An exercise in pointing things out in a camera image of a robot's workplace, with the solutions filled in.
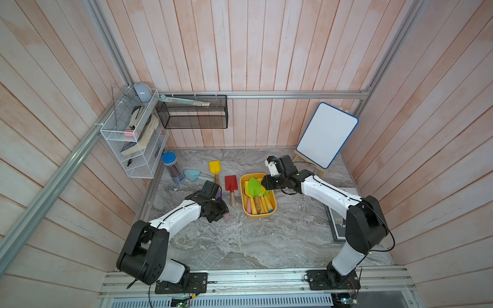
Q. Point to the light green box on basket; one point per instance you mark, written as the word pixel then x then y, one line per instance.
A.
pixel 174 101

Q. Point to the red square shovel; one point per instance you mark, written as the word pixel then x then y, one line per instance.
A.
pixel 231 185

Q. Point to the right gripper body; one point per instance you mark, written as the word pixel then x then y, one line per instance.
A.
pixel 276 182

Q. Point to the green shovel wooden handle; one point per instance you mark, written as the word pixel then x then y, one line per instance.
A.
pixel 254 189

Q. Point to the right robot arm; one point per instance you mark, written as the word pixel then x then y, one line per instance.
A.
pixel 365 224

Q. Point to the yellow square shovel wooden handle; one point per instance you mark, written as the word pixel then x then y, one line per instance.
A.
pixel 215 168

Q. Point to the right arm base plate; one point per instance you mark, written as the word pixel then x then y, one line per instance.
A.
pixel 329 279

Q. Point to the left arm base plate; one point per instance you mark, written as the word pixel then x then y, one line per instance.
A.
pixel 191 283

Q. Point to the large yellow plastic scoop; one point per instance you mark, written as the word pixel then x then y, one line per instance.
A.
pixel 250 199

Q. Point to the blue lid pencil jar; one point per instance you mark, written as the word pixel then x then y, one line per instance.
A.
pixel 169 159

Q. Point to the black wire basket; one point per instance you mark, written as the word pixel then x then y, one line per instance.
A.
pixel 216 116

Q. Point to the book on wire shelf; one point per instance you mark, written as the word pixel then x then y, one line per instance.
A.
pixel 130 148

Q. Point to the green pointed shovel yellow handle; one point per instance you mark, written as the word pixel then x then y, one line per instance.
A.
pixel 267 201

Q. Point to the grey round bowl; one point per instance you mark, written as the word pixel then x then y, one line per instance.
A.
pixel 143 91

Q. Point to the yellow scoop shovel yellow handle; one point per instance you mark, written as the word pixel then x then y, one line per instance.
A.
pixel 264 205

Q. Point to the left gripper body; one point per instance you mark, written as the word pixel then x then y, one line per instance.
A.
pixel 217 210

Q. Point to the white board blue frame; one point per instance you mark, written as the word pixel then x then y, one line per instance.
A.
pixel 326 134

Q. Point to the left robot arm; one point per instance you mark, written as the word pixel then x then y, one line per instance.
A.
pixel 144 253

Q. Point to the wooden easel stand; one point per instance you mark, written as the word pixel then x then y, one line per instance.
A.
pixel 300 158

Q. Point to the white wire shelf rack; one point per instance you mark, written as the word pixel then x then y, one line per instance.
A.
pixel 125 123

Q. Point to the aluminium front rail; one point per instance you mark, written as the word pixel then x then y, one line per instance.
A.
pixel 262 282

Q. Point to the light blue plastic shovel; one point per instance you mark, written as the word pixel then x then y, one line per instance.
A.
pixel 194 175

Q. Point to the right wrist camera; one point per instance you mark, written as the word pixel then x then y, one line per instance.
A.
pixel 270 163

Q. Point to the yellow plastic storage box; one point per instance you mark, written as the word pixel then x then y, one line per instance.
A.
pixel 271 196

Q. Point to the Twins story book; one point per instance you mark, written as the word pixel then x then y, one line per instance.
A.
pixel 338 224

